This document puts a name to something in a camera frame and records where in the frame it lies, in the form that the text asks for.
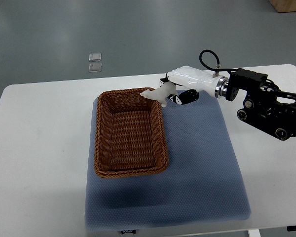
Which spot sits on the brown wicker basket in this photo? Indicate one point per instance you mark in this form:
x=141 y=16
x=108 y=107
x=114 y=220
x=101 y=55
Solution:
x=129 y=137

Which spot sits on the white toy polar bear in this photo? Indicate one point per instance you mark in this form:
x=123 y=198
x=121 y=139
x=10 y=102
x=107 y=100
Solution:
x=160 y=94

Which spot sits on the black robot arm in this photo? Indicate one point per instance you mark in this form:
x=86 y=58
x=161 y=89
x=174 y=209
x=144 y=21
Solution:
x=265 y=106

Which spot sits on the wooden box corner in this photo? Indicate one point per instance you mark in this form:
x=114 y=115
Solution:
x=284 y=6

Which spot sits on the blue textured mat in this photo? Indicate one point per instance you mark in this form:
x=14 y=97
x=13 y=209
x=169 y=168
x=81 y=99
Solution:
x=202 y=183

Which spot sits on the upper metal floor plate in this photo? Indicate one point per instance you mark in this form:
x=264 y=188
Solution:
x=93 y=57

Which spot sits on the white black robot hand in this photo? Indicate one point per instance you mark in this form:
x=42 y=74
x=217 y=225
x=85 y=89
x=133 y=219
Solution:
x=195 y=81

